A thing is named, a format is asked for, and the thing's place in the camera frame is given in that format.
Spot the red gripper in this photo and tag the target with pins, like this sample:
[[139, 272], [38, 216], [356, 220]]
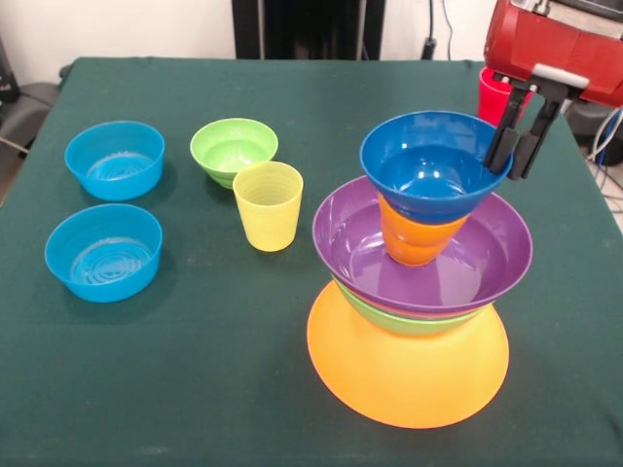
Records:
[[540, 48]]

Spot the red cup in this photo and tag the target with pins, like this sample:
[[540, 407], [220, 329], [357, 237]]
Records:
[[491, 99]]

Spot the dark blue bowl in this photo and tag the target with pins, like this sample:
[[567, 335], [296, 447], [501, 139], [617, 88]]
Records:
[[414, 160]]

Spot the purple bowl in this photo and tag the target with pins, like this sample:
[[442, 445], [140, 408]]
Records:
[[482, 272]]

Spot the orange cup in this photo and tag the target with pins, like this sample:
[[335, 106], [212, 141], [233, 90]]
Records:
[[414, 243]]

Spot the large green bowl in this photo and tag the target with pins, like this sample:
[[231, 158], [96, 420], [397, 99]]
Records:
[[418, 325]]

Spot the large orange bowl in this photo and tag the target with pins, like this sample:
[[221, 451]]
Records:
[[409, 379]]

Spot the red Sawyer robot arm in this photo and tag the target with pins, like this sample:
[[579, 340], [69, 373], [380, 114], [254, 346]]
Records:
[[584, 14]]

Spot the yellow cup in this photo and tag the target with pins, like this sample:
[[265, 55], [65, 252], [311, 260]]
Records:
[[267, 214]]

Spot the small green bowl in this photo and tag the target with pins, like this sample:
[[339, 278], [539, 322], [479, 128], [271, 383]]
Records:
[[233, 151]]

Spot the light blue bowl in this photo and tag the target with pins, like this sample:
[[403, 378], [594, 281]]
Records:
[[103, 258], [115, 163]]

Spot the dark green tablecloth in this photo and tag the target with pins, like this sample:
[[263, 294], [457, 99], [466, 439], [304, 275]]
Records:
[[146, 365]]

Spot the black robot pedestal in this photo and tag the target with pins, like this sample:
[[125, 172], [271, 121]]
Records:
[[311, 19]]

